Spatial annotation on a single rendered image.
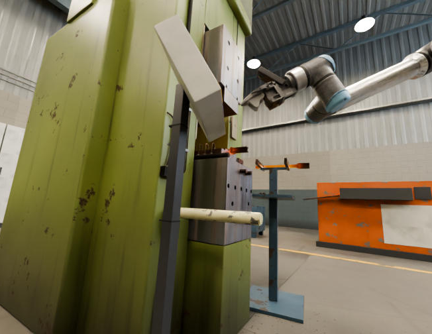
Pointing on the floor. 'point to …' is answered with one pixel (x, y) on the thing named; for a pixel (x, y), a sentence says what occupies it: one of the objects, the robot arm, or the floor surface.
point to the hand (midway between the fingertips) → (242, 102)
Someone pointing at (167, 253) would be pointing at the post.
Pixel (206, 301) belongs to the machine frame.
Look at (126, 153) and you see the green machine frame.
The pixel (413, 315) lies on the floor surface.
